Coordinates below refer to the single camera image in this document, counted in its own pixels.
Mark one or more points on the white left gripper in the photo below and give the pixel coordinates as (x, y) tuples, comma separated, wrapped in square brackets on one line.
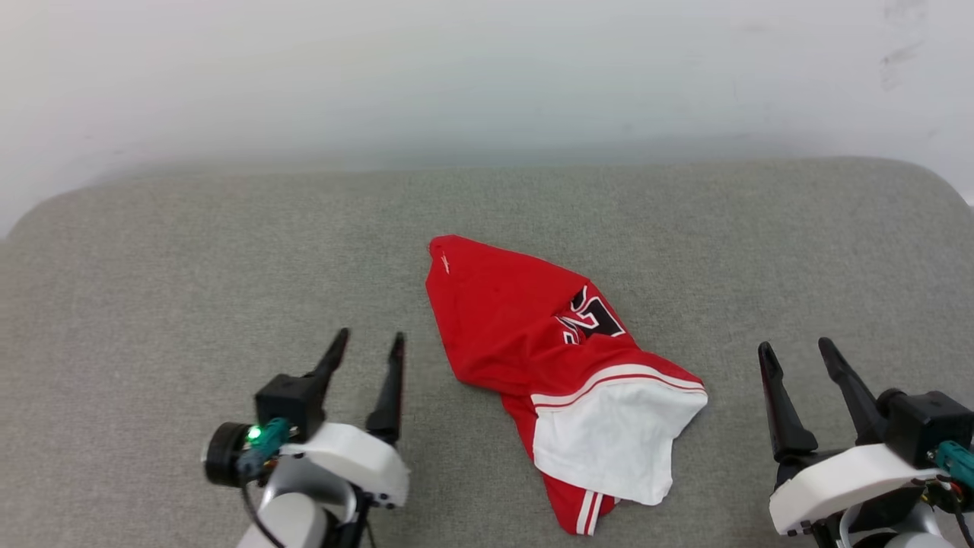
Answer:
[(358, 457)]

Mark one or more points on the red jersey with white trim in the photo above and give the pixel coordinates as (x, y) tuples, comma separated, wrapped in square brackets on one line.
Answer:
[(502, 320)]

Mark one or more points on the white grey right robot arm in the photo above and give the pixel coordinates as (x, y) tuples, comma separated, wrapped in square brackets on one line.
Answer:
[(905, 525)]

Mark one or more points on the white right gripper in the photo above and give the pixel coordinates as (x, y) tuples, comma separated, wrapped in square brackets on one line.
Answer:
[(837, 483)]

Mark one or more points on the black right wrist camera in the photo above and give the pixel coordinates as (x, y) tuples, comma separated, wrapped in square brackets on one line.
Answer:
[(924, 426)]

